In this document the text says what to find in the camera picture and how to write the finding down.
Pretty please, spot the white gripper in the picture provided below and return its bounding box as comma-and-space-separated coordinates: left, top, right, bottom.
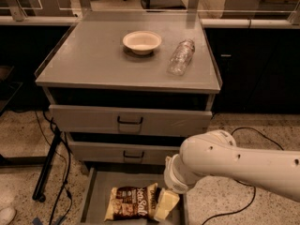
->
154, 155, 201, 221

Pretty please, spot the brown chip bag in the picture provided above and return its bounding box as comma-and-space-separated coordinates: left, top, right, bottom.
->
104, 183, 158, 221

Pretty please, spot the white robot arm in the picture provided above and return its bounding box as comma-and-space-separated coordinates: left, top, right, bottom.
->
155, 130, 300, 221

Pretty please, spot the grey open bottom drawer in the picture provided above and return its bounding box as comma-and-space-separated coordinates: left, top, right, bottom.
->
77, 164, 189, 225

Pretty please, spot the grey middle drawer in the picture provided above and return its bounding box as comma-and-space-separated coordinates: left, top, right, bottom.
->
67, 132, 185, 165

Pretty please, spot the grey drawer cabinet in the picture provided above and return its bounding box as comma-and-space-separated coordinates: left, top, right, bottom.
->
34, 10, 223, 176

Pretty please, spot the grey top drawer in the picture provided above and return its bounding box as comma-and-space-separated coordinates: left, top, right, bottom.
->
50, 105, 212, 137

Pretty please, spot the black table leg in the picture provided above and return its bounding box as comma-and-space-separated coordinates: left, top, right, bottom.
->
32, 128, 61, 203

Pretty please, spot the clear plastic water bottle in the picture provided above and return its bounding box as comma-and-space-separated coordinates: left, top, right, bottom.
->
167, 38, 195, 76

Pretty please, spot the white paper bowl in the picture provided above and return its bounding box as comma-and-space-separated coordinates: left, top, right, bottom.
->
123, 31, 162, 55

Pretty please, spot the white shoe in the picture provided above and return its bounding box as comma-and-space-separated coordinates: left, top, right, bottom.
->
0, 207, 16, 225

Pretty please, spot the black floor cable right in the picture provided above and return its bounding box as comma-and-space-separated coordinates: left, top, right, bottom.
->
201, 126, 285, 225

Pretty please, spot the black floor cable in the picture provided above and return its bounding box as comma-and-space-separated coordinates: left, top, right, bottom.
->
201, 126, 285, 225
33, 110, 73, 225

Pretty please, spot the black floor cable left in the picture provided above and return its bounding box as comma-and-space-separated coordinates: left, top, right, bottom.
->
33, 110, 73, 225

